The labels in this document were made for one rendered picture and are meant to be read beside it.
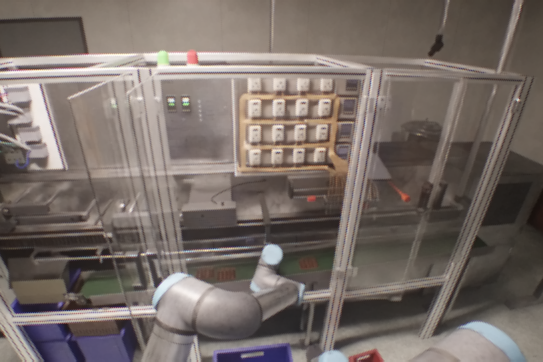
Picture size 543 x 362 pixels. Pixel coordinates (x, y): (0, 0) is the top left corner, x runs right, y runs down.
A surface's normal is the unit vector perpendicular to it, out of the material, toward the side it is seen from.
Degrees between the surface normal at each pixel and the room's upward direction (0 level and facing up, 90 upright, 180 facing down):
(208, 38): 90
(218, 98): 90
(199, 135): 90
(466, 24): 90
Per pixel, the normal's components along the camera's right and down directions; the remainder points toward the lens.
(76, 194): 0.14, 0.45
